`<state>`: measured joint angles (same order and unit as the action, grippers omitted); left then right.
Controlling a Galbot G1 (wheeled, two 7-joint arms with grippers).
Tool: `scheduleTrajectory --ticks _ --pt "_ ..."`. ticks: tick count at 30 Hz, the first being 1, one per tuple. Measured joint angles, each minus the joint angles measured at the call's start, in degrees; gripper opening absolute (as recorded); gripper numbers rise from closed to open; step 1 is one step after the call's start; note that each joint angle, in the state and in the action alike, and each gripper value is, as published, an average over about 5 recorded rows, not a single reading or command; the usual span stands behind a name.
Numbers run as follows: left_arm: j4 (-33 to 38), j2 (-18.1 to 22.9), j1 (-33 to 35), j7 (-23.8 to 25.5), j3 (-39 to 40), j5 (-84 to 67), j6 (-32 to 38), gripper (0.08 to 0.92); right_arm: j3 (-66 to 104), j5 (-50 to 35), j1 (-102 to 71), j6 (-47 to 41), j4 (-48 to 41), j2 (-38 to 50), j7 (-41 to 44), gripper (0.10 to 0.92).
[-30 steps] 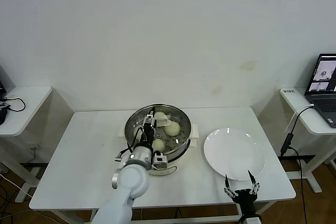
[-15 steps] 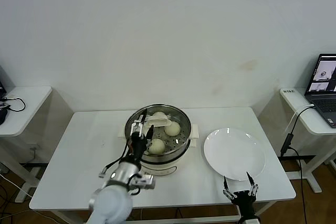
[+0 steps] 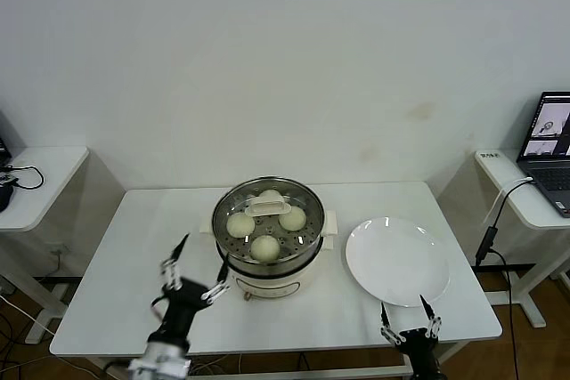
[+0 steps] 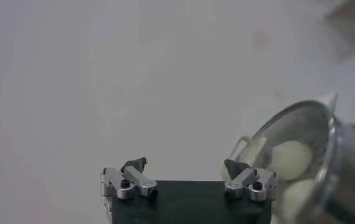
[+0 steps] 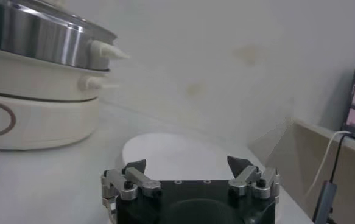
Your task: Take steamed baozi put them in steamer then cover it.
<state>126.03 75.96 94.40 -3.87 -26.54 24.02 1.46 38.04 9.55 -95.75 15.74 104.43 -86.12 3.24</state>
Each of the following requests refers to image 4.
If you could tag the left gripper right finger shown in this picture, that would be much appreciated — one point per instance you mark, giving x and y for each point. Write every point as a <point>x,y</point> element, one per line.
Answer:
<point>244,179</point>

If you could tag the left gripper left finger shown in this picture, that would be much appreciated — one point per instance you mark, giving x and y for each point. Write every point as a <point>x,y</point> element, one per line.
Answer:
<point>140,182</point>

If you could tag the stainless steel steamer basket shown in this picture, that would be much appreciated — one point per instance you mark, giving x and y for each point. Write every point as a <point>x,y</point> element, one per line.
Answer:
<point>350,170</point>

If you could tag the white steamed baozi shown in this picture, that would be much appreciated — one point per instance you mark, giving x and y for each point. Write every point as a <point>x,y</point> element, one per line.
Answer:
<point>291,159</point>
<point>299,201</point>

